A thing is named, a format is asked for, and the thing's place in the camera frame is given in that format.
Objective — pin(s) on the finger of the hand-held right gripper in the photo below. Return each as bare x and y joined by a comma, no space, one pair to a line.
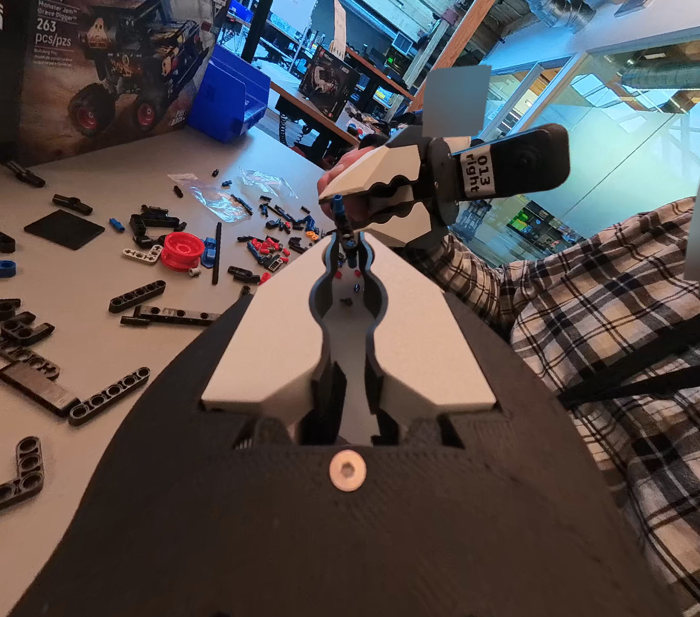
383,168
410,223

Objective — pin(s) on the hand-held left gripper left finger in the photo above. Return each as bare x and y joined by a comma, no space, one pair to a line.
262,354

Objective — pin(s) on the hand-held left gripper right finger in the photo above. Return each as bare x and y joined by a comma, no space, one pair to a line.
437,354

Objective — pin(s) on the black thin beam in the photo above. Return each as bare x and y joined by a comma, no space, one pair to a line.
346,237

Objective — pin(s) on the small toy connectors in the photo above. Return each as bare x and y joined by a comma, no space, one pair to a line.
268,248

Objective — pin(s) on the person's right forearm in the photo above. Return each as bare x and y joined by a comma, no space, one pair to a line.
470,283

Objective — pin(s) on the grey desk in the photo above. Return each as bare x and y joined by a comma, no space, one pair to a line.
82,464

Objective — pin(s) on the person's right hand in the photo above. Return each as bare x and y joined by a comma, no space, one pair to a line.
355,212

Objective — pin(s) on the black cart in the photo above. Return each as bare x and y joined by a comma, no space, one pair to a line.
473,220

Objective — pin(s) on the dark wooden table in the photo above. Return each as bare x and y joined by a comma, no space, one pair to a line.
306,105

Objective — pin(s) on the small dark printed box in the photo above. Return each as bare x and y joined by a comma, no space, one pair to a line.
328,83

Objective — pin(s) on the long black axle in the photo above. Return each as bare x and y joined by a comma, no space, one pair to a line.
217,256

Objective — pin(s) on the clear plastic bag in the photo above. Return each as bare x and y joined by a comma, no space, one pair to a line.
213,196
268,182

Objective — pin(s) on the small blue curved panel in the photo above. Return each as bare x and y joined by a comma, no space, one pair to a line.
208,251

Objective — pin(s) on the red toy wheel hub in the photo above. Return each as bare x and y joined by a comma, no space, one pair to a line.
179,250

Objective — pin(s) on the scattered black toy beams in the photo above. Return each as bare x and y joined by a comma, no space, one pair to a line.
136,295

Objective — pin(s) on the light grey angled beam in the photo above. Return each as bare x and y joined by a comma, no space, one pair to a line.
142,253

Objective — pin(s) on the blue storage bin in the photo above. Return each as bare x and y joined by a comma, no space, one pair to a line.
224,103

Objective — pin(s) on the person's plaid shirt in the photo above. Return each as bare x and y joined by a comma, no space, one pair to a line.
629,300

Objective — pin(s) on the black square panel piece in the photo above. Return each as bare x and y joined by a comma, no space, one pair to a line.
64,229

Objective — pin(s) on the dark toy set box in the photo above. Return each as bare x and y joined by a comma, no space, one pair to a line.
109,53

